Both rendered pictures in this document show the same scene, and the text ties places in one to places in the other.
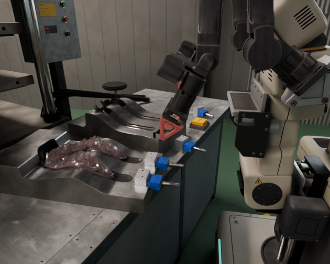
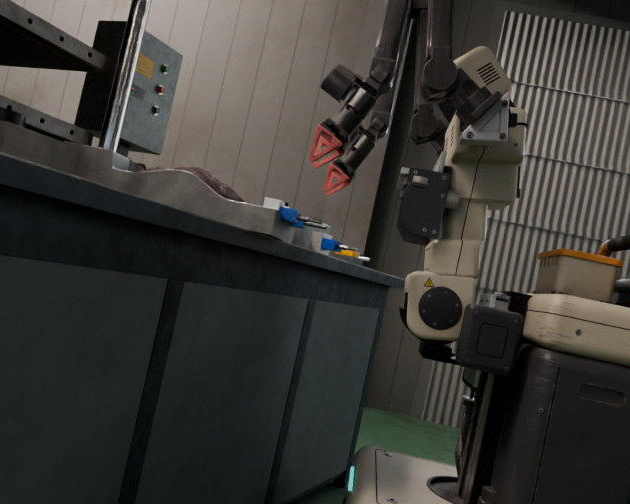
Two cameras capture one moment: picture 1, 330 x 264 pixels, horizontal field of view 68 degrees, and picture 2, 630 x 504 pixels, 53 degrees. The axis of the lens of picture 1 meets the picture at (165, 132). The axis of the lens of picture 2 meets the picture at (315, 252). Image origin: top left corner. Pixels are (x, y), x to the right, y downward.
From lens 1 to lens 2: 0.97 m
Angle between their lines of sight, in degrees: 28
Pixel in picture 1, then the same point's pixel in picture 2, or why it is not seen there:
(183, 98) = (347, 113)
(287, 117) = (471, 194)
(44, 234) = not seen: hidden behind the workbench
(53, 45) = (131, 115)
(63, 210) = not seen: hidden behind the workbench
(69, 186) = (177, 184)
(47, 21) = (138, 79)
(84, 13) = not seen: hidden behind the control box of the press
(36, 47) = (121, 94)
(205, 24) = (383, 40)
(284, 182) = (465, 287)
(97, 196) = (212, 202)
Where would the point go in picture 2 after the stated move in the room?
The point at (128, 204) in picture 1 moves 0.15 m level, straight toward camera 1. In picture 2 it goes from (253, 216) to (266, 213)
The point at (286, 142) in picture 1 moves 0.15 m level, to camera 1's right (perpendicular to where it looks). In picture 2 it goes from (470, 234) to (527, 247)
